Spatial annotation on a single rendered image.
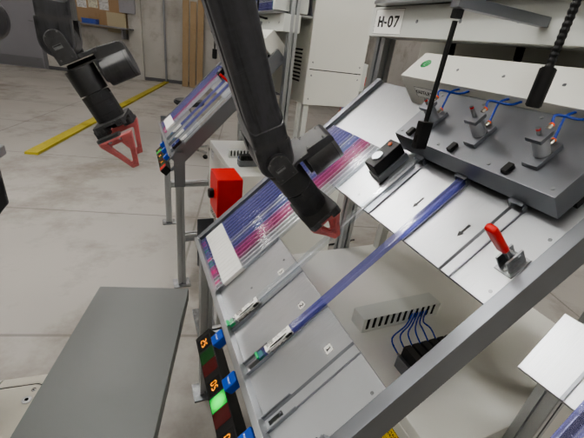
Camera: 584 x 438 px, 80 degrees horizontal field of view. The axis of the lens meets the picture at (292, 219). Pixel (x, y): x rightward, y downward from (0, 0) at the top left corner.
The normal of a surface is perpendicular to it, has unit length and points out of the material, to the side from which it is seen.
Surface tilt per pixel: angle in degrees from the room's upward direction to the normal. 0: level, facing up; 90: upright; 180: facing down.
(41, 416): 0
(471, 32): 90
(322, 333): 43
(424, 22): 90
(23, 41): 90
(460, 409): 0
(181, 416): 0
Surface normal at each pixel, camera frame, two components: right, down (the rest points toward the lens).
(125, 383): 0.12, -0.89
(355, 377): -0.54, -0.60
